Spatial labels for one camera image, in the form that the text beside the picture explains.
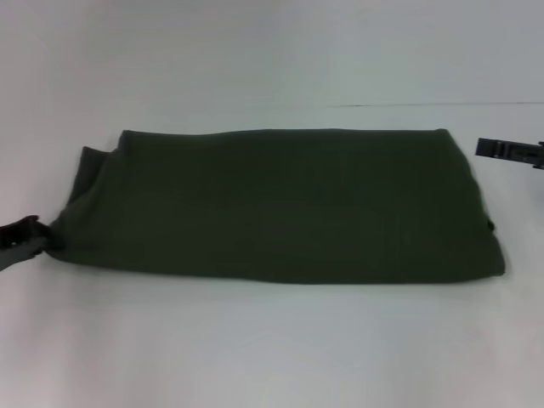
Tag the dark green FREE! t-shirt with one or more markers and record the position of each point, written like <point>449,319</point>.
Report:
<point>276,204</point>

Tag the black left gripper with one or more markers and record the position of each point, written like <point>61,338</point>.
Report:
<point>13,238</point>

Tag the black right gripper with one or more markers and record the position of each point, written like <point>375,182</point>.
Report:
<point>541,155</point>

